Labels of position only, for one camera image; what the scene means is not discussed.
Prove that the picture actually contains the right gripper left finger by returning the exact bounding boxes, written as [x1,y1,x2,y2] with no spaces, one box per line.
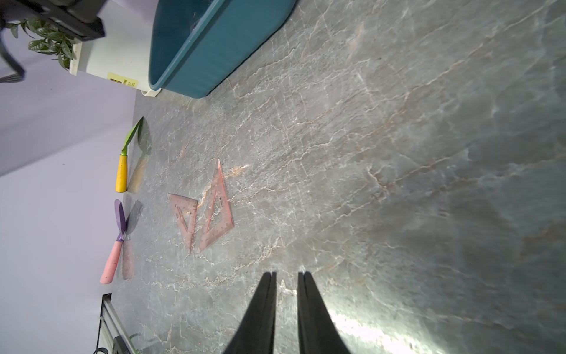
[224,272,277,354]

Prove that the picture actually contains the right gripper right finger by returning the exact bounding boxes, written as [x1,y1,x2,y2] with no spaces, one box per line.
[297,271,350,353]

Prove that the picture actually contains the pink small triangle ruler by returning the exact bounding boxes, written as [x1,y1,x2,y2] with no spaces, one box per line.
[199,159,234,252]

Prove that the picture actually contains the pink long triangle ruler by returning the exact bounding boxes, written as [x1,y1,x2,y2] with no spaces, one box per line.
[168,193,198,255]

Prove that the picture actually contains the teal plastic storage box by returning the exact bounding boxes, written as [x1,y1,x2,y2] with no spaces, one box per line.
[148,0,296,98]

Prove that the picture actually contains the purple pink toy spatula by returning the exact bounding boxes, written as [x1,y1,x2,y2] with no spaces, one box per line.
[100,199,128,285]

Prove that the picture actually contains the green yellow toy shovel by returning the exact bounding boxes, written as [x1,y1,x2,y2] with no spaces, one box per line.
[115,117,144,193]

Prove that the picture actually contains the potted green plant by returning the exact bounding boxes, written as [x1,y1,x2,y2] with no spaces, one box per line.
[4,0,162,98]

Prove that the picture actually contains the aluminium rail front frame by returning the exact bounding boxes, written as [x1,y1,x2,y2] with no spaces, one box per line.
[94,293,140,354]

